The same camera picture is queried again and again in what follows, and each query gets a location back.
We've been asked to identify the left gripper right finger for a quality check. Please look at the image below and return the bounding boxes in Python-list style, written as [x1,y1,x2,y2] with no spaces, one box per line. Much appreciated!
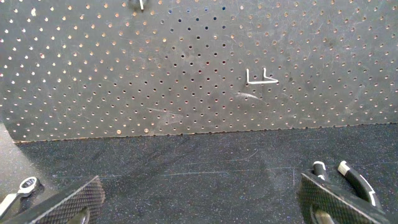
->
[297,172,395,224]

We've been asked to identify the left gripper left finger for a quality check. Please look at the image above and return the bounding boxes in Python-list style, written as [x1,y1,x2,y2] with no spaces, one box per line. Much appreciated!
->
[1,175,106,224]

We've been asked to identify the black pegboard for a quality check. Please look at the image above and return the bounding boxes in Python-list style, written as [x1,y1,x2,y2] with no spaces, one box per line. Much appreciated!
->
[0,0,398,143]

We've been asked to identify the black and white pliers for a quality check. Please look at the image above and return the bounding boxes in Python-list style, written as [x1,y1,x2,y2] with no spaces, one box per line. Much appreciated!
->
[312,160,382,208]

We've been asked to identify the wrench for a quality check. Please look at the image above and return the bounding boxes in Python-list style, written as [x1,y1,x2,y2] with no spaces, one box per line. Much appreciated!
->
[0,176,42,219]

